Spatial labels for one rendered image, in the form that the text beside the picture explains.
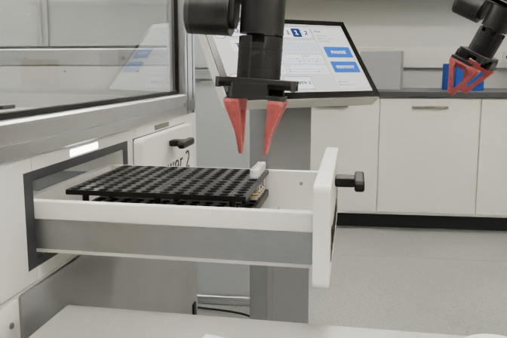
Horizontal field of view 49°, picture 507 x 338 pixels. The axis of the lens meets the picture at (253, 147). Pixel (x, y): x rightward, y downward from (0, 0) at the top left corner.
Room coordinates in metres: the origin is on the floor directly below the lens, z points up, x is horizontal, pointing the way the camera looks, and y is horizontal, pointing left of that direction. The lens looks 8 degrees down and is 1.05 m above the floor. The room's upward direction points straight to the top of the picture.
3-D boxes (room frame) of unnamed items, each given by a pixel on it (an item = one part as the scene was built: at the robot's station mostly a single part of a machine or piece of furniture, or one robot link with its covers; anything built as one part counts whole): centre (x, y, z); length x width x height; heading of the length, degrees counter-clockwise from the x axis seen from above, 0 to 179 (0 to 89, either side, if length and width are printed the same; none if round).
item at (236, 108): (0.74, 0.00, 0.98); 0.07 x 0.07 x 0.09; 81
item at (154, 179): (0.73, 0.10, 0.87); 0.22 x 0.18 x 0.06; 80
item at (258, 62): (0.74, -0.01, 1.05); 0.10 x 0.07 x 0.07; 81
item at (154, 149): (1.06, 0.17, 0.87); 0.29 x 0.02 x 0.11; 170
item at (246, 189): (0.72, 0.00, 0.90); 0.18 x 0.02 x 0.01; 170
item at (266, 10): (0.74, -0.01, 1.11); 0.07 x 0.06 x 0.07; 80
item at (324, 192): (0.70, -0.09, 0.87); 0.29 x 0.02 x 0.11; 170
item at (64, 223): (0.73, 0.11, 0.86); 0.40 x 0.26 x 0.06; 80
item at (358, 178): (0.69, -0.12, 0.91); 0.07 x 0.04 x 0.01; 170
